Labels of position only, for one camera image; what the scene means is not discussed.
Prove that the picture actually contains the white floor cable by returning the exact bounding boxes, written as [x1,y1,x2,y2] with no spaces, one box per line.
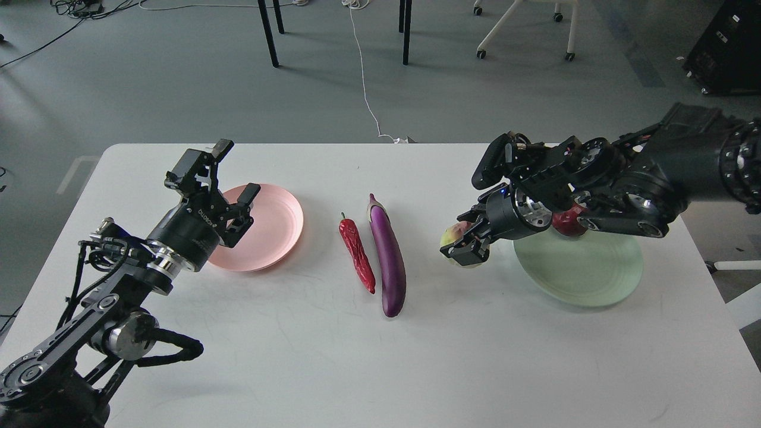
[340,0,411,144]

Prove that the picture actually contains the dark red pomegranate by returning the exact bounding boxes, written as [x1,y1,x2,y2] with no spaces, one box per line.
[552,204,588,238]

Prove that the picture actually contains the black table legs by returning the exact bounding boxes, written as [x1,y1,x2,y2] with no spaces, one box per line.
[257,0,413,68]

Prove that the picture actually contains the red chili pepper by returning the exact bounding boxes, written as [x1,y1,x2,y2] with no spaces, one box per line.
[339,212,376,295]

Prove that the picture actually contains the black equipment case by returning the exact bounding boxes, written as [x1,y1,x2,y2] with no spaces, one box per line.
[683,1,760,96]

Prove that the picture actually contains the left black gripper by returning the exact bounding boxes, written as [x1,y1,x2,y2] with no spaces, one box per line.
[147,139,262,272]

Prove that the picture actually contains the pink plate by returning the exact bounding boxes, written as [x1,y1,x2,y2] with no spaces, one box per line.
[209,184,304,272]

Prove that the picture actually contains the white rolling chair base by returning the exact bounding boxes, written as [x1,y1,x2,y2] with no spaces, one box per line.
[473,0,580,62]

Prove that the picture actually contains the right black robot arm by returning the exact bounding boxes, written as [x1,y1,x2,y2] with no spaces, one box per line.
[440,103,759,266]

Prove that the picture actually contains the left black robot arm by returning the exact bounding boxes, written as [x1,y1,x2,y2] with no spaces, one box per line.
[2,139,260,427]

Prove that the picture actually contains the black floor cables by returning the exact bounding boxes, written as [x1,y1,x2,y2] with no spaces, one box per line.
[0,0,143,71]

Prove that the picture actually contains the yellow green peach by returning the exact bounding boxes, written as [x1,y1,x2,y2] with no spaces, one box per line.
[439,221,483,269]

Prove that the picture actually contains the purple eggplant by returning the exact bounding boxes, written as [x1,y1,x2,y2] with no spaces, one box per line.
[367,193,407,319]

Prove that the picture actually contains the light green plate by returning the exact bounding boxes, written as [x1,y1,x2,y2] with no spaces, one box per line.
[513,229,644,308]

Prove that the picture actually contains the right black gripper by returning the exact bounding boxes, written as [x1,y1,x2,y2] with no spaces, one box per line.
[440,186,552,266]

